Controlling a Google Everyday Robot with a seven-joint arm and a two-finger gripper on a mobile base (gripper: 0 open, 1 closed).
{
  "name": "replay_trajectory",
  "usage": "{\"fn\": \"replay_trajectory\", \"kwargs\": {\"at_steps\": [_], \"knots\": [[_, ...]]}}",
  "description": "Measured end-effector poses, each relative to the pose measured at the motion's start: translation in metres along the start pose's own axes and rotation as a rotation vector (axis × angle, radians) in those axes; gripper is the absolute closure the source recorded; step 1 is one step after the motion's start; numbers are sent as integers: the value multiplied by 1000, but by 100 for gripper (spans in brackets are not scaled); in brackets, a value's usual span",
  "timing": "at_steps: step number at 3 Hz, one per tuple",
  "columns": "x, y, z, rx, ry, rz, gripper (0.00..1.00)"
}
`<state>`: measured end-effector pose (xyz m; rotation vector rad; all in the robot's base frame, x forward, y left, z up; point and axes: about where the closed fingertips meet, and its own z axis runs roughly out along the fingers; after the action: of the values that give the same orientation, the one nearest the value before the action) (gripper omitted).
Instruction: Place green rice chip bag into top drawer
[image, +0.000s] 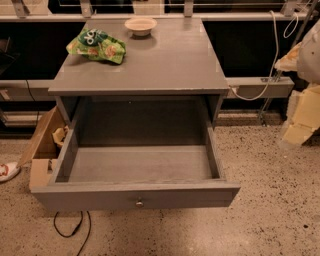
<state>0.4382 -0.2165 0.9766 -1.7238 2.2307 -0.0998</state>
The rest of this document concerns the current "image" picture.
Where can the crumpled yellow paper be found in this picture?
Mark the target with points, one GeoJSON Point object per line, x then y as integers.
{"type": "Point", "coordinates": [59, 136]}

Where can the brown cardboard box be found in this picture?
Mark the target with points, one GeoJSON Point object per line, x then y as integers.
{"type": "Point", "coordinates": [42, 152]}

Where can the grey open top drawer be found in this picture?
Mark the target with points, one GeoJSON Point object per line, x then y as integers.
{"type": "Point", "coordinates": [161, 150]}

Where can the grey wall ledge rail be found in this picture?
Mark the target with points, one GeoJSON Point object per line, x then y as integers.
{"type": "Point", "coordinates": [248, 87]}

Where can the metal drawer knob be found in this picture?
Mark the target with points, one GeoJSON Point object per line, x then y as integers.
{"type": "Point", "coordinates": [139, 203]}

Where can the white red shoe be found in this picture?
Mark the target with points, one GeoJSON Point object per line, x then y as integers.
{"type": "Point", "coordinates": [8, 171]}

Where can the green rice chip bag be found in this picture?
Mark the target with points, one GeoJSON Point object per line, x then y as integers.
{"type": "Point", "coordinates": [97, 45]}

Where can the white paper bowl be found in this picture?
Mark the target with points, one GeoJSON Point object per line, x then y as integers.
{"type": "Point", "coordinates": [141, 26]}

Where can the grey cabinet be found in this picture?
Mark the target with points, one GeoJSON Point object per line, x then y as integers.
{"type": "Point", "coordinates": [175, 60]}

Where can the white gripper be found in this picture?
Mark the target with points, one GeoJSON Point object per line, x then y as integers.
{"type": "Point", "coordinates": [310, 58]}

